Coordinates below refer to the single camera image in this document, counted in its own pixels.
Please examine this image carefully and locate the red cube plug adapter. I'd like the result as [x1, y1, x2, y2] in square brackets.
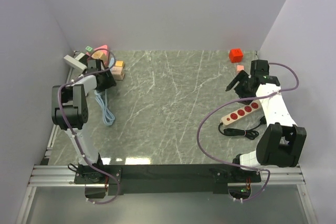
[229, 48, 244, 63]

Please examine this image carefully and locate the pink triangle block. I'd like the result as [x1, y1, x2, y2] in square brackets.
[95, 45, 109, 55]

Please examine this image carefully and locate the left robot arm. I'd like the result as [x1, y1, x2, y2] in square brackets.
[51, 59, 116, 183]

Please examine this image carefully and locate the tan wooden cube adapter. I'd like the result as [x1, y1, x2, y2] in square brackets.
[91, 50, 109, 66]

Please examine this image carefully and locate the pink cube adapter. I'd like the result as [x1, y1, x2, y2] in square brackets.
[111, 67, 125, 81]

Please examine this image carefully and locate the small green block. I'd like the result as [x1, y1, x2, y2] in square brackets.
[86, 46, 93, 52]

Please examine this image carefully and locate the small salmon cube adapter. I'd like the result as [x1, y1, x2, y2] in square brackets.
[236, 65, 245, 73]

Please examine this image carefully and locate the white power strip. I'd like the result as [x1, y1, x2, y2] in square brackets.
[63, 52, 88, 72]

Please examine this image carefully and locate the beige red power strip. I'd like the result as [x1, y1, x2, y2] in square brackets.
[220, 100, 261, 126]

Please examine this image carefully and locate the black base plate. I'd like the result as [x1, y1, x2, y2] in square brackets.
[74, 164, 261, 196]

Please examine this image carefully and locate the light blue cord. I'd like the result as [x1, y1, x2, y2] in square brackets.
[93, 89, 116, 127]

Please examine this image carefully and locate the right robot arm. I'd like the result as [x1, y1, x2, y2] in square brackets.
[226, 60, 307, 182]

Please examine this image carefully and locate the small orange cube adapter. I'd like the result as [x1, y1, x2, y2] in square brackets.
[114, 60, 125, 68]

